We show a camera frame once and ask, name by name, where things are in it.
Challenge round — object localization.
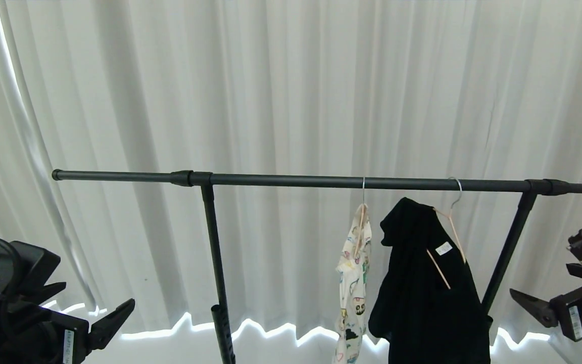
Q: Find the cream printed garment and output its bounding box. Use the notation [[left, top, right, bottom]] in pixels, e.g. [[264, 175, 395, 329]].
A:
[[332, 203, 373, 364]]

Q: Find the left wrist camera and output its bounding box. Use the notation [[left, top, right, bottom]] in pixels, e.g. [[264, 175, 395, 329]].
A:
[[0, 242, 62, 300]]

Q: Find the black garment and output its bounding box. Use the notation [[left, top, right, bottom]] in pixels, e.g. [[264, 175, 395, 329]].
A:
[[368, 197, 492, 364]]

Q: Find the pink clothes hanger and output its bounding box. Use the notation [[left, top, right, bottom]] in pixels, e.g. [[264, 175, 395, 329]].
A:
[[425, 177, 468, 291], [354, 177, 371, 259]]

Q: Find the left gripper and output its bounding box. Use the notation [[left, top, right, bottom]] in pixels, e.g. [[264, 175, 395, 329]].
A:
[[0, 282, 135, 364]]

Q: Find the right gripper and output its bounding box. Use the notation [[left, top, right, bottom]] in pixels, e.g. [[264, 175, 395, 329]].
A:
[[510, 263, 582, 342]]

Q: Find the black clothes rack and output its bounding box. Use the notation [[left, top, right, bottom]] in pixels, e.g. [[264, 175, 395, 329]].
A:
[[51, 169, 582, 364]]

